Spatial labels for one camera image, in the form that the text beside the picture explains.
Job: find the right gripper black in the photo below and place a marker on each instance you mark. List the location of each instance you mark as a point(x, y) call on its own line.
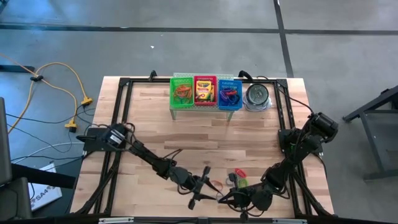
point(255, 199)

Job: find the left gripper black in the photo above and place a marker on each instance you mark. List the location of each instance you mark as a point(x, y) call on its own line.
point(189, 183)

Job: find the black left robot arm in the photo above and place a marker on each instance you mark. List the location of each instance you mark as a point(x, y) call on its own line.
point(146, 154)

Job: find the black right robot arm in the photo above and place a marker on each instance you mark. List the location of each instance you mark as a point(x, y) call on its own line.
point(298, 146)

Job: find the blue plastic basket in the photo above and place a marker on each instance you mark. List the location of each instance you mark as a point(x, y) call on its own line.
point(230, 108)

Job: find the green plastic basket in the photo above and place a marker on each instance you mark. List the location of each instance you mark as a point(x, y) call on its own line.
point(175, 81)

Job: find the red plastic basket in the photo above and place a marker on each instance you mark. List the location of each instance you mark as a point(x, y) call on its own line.
point(196, 77)

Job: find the black metal side table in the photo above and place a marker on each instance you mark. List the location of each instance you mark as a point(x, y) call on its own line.
point(373, 140)

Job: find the white cardboard box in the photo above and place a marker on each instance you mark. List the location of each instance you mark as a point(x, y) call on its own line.
point(46, 193)

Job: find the black flat bar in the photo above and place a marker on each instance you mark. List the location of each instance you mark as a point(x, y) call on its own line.
point(43, 176)

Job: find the dark grey equipment stand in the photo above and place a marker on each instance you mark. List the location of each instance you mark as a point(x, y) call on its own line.
point(4, 140)

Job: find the black floor bar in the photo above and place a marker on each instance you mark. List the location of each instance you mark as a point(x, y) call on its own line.
point(17, 68)

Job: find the silver metal bracket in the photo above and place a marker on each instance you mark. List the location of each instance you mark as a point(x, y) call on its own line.
point(115, 220)
point(289, 221)

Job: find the black frame clamp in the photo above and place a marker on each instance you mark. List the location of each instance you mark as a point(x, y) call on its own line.
point(245, 74)
point(152, 75)

